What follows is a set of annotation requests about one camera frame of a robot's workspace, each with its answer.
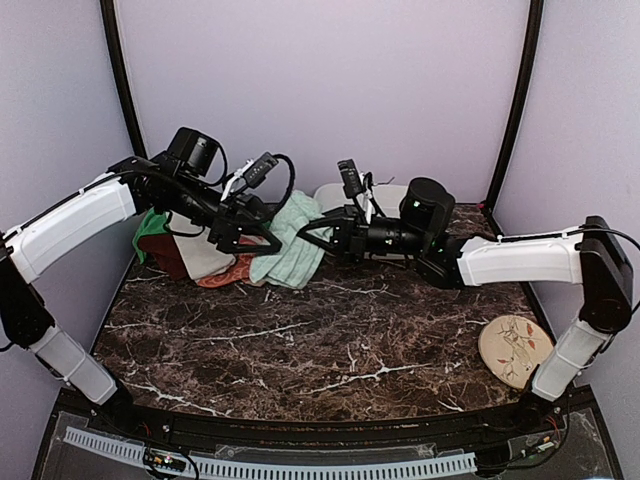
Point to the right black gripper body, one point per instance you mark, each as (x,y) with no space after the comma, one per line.
(410,241)

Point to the black front rail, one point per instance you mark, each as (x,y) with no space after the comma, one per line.
(181,423)

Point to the mint green panda towel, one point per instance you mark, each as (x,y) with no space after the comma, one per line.
(297,260)

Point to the bright green towel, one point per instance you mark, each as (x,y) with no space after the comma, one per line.
(151,225)

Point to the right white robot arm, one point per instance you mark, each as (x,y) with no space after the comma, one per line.
(589,255)

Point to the black frame post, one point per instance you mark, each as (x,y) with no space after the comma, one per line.
(519,98)
(120,76)

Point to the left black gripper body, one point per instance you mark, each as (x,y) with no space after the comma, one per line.
(225,216)

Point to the orange patterned towel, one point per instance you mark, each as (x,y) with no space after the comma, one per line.
(230,272)

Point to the left black frame post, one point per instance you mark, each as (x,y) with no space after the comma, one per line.
(120,76)

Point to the round floral coaster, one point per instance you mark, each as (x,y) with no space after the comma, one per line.
(512,347)

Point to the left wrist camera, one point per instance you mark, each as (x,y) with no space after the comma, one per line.
(250,175)

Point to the cream white towel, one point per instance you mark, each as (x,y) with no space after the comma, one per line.
(187,237)

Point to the white plastic basin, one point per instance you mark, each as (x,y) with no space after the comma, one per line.
(388,197)

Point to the dark red towel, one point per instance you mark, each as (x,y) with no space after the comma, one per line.
(164,251)

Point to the white slotted cable duct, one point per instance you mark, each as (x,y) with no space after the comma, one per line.
(246,463)

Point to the right black frame post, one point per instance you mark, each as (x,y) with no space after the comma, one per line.
(519,98)

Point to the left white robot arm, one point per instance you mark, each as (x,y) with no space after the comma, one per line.
(172,181)

